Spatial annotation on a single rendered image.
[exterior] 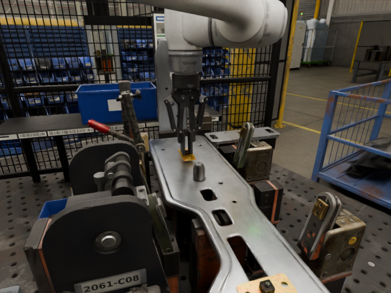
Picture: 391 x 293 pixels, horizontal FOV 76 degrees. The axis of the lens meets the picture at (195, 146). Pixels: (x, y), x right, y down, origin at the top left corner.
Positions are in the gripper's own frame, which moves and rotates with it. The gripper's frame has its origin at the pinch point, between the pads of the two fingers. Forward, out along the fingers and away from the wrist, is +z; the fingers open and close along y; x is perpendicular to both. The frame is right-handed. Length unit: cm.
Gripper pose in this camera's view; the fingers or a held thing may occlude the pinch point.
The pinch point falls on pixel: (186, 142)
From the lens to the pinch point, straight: 76.3
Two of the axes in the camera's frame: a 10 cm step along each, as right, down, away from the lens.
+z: 0.0, 9.2, 3.9
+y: 9.6, -1.1, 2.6
